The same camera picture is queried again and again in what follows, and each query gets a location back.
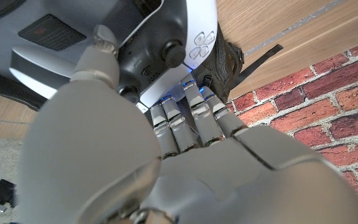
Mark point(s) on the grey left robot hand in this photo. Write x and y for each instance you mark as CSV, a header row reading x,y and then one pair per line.
x,y
104,161

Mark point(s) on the white black game controller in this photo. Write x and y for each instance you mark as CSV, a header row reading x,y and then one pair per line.
x,y
154,28

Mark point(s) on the black backpack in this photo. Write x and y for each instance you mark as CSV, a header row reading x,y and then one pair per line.
x,y
224,68

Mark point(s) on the brick print backdrop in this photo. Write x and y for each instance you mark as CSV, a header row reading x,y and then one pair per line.
x,y
322,109

